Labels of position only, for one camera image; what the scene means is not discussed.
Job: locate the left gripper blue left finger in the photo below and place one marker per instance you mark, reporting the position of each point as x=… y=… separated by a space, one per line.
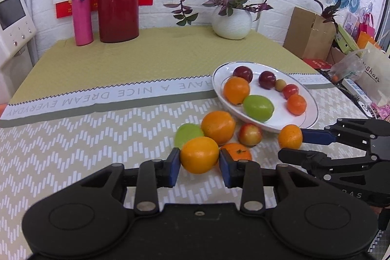
x=172 y=167

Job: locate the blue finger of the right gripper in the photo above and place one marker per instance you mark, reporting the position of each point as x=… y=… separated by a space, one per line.
x=308 y=160
x=317 y=136

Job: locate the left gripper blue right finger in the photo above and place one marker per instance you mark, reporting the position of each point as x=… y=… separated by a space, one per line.
x=228 y=168

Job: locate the small orange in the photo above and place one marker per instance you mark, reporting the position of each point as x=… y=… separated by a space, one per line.
x=199 y=155
x=290 y=137

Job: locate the red orange tangerine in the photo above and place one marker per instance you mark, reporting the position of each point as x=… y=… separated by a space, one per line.
x=296 y=104

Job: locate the green mango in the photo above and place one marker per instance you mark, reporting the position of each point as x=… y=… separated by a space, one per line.
x=185 y=133
x=258 y=107

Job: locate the small brown longan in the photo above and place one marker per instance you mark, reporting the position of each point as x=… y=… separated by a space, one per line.
x=280 y=84

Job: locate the dark red plum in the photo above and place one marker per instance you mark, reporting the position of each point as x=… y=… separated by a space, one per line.
x=243 y=72
x=267 y=80

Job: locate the large orange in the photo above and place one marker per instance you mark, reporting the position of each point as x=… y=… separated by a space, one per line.
x=236 y=89
x=219 y=126

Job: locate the tangerine with stem centre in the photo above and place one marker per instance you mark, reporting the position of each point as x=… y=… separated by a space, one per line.
x=237 y=151

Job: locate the green mango front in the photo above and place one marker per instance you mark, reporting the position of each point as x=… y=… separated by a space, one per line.
x=185 y=133

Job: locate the red yellow apple centre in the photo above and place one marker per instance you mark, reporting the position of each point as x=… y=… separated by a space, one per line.
x=250 y=135

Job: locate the white oval plate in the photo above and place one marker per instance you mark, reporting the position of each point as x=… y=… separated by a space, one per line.
x=281 y=116

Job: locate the large orange front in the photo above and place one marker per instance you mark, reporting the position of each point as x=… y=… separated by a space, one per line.
x=219 y=126

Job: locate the red envelope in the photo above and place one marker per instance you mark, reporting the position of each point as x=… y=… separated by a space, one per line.
x=318 y=64

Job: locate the clear plastic bag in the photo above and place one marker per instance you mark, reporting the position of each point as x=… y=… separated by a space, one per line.
x=350 y=67

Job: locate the white paper bag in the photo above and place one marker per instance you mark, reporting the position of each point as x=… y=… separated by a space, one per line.
x=374 y=80

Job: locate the brown cardboard box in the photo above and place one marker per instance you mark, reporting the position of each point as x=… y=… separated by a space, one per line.
x=309 y=36

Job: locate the orange gift bag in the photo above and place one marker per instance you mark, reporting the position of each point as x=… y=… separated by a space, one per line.
x=364 y=39

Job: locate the pink gift bag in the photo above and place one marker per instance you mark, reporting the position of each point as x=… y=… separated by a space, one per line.
x=367 y=25

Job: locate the purple plant behind box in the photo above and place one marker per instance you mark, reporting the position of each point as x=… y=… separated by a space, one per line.
x=329 y=13

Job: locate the white ribbed plant pot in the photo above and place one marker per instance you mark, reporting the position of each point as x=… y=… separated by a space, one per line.
x=235 y=27

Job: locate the red thermos jug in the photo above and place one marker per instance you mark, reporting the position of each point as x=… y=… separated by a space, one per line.
x=118 y=20

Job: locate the purple green trailing plant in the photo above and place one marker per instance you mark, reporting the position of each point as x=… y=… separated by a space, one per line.
x=185 y=14

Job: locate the white water dispenser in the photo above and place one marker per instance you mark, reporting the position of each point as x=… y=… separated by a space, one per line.
x=17 y=28

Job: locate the pink thermos bottle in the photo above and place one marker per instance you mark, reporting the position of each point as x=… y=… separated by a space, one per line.
x=82 y=24

